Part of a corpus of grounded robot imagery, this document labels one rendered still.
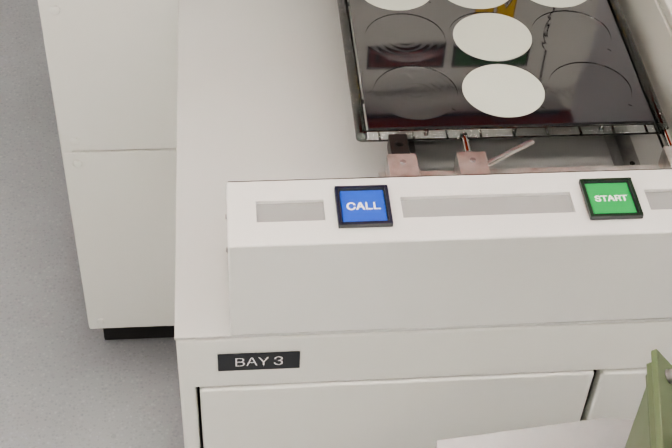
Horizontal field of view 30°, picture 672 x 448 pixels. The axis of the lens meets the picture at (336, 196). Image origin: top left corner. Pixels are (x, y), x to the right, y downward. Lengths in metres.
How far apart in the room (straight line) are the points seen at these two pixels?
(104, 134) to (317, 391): 0.71
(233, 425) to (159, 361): 0.91
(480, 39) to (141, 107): 0.59
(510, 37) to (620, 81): 0.15
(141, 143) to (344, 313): 0.75
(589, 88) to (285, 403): 0.53
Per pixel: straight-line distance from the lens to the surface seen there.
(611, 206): 1.33
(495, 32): 1.64
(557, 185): 1.35
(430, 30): 1.63
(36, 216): 2.67
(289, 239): 1.26
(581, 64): 1.61
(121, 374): 2.37
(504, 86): 1.55
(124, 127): 1.98
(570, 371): 1.48
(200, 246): 1.44
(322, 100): 1.63
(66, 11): 1.85
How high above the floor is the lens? 1.88
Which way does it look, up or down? 45 degrees down
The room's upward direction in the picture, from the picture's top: 3 degrees clockwise
